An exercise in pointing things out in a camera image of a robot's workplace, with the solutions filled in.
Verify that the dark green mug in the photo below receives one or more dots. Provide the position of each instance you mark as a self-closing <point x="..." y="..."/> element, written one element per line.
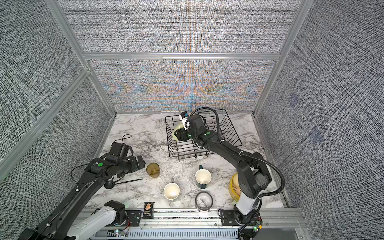
<point x="203" y="177"/>

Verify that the light green mug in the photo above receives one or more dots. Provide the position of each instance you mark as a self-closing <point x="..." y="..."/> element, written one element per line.
<point x="179" y="133"/>

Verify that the amber glass cup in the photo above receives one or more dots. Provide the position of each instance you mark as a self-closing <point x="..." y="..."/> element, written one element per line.
<point x="153" y="170"/>

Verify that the clear glass with black rim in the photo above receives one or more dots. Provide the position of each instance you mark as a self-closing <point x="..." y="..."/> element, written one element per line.
<point x="203" y="201"/>

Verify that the black wire dish rack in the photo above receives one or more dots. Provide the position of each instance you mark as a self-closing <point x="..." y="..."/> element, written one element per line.
<point x="218" y="124"/>

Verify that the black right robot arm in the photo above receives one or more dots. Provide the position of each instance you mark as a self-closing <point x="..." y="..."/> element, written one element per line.
<point x="257" y="177"/>

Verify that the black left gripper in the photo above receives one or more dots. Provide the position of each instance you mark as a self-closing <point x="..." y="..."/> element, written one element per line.
<point x="136" y="165"/>

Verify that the white cream mug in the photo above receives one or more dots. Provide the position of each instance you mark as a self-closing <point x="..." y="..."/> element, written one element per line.
<point x="171" y="191"/>

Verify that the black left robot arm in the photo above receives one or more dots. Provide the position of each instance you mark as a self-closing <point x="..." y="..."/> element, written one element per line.
<point x="57" y="225"/>

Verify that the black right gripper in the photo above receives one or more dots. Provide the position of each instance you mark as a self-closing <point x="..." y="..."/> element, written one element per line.
<point x="182" y="133"/>

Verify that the yellow bamboo steamer basket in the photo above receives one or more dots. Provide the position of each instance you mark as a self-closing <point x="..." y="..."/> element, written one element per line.
<point x="234" y="188"/>

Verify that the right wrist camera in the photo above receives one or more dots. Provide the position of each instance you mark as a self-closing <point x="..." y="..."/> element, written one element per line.
<point x="184" y="117"/>

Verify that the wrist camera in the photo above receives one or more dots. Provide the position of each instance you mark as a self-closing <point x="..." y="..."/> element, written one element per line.
<point x="184" y="117"/>
<point x="120" y="149"/>

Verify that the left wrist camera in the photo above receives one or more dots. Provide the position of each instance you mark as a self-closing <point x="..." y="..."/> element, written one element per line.
<point x="120" y="149"/>

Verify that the black spoon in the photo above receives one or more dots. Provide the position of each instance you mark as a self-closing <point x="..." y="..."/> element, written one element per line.
<point x="110" y="184"/>

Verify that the dark snack bar packet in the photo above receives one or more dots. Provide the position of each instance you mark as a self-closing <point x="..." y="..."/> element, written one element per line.
<point x="148" y="212"/>

